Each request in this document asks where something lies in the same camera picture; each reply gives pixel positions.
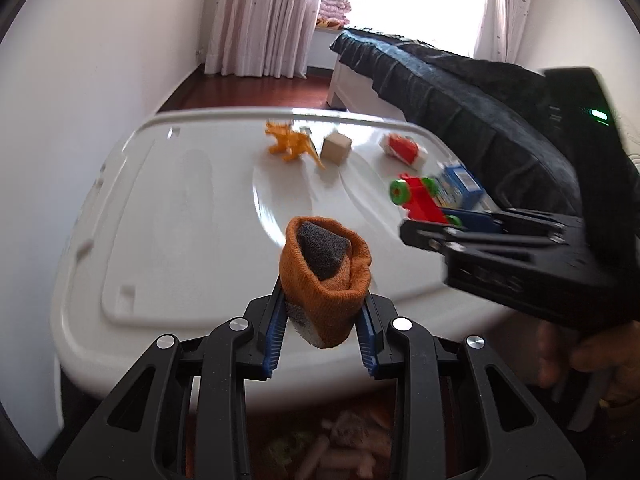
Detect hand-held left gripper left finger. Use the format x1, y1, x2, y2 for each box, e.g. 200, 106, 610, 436
57, 276, 288, 480

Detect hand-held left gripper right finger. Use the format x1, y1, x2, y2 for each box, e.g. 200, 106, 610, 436
356, 292, 586, 480

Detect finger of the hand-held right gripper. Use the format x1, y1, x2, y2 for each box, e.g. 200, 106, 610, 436
400, 219, 568, 263
450, 207, 572, 237

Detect orange and grey sock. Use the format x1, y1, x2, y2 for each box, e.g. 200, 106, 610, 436
279, 216, 373, 350

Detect red toy car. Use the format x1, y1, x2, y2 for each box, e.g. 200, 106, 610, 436
390, 174, 463, 226

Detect person's right hand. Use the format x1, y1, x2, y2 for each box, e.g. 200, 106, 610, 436
536, 319, 640, 410

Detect blue drink carton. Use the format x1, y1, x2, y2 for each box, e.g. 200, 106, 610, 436
430, 164, 501, 211

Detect red and white packet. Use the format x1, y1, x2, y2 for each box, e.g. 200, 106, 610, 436
380, 132, 428, 168

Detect white plastic bin lid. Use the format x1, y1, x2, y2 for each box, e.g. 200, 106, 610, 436
50, 107, 516, 418

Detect wooden cube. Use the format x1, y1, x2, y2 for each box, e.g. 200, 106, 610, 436
321, 132, 353, 165

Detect orange toy dinosaur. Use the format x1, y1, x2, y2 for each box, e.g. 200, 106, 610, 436
264, 121, 326, 170

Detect narrow pink patterned curtain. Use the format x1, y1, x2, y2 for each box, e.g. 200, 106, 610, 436
472, 0, 538, 63

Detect folded pink quilts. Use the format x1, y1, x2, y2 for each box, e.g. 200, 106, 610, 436
315, 0, 353, 28

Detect wide pink patterned curtain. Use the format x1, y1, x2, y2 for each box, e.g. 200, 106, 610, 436
205, 0, 328, 80

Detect white bed frame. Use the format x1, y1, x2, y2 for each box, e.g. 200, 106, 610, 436
327, 60, 406, 122

